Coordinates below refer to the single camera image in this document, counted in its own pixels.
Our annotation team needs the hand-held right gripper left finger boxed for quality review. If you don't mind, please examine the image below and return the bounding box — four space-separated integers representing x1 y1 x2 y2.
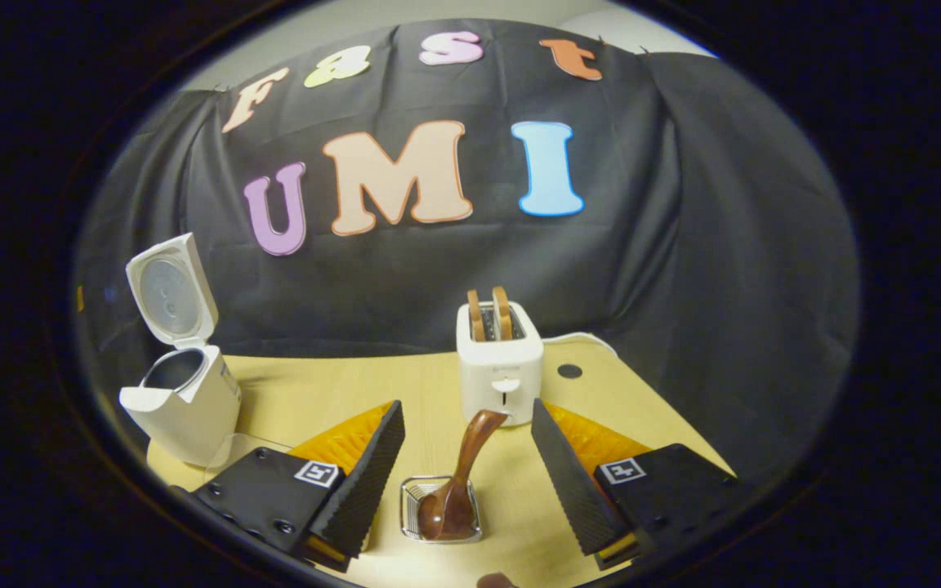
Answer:
191 400 406 572

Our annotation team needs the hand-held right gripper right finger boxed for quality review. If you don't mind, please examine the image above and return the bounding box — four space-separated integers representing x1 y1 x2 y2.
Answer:
530 399 753 571

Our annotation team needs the clear chopstick holder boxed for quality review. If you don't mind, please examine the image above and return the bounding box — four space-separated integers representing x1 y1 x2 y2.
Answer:
400 475 484 544

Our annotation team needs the brown wooden spoon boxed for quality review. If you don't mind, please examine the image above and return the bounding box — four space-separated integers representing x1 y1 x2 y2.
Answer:
417 410 509 541

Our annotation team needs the white rice cooker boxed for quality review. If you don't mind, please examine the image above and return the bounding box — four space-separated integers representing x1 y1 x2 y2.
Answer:
118 233 243 468

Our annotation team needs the clear plastic container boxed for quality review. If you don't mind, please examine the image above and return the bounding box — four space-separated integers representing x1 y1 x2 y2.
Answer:
205 433 373 556

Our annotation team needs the white toaster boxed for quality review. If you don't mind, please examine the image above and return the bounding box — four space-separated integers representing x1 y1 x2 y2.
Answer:
456 301 545 427

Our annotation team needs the black backdrop cloth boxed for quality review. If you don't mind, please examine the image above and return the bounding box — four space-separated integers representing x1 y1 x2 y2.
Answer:
74 18 862 483

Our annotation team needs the white toaster cable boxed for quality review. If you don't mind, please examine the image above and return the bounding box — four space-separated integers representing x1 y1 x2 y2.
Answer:
542 331 618 356

